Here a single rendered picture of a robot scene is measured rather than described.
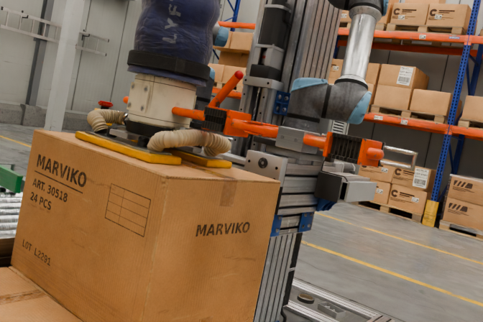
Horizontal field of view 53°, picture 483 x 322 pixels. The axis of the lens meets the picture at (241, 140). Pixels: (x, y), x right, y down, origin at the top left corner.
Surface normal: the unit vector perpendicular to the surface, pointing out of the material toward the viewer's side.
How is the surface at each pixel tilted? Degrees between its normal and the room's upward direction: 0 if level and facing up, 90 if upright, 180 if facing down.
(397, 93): 88
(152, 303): 90
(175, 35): 80
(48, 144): 90
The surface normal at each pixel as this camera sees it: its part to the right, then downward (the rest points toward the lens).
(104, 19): 0.80, 0.18
